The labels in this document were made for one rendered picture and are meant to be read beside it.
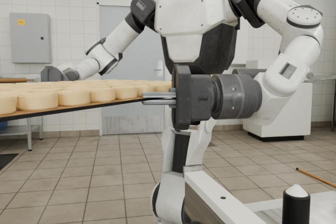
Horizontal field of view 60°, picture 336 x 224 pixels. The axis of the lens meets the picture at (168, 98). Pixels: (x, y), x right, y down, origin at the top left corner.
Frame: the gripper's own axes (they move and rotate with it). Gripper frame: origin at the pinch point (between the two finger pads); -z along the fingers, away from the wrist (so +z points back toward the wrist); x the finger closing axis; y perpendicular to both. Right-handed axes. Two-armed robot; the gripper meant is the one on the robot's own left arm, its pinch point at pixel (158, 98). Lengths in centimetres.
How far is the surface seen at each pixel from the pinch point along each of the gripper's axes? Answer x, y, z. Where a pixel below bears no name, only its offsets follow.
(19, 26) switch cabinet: 68, -400, -127
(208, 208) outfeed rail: -11.5, 21.0, 2.4
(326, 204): -15.9, 15.1, 24.1
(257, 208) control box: -16.0, 13.7, 13.0
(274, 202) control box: -16.0, 12.4, 16.7
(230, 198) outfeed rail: -10.0, 22.2, 4.6
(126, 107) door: -53, -421, 22
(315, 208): -15.9, 15.9, 21.4
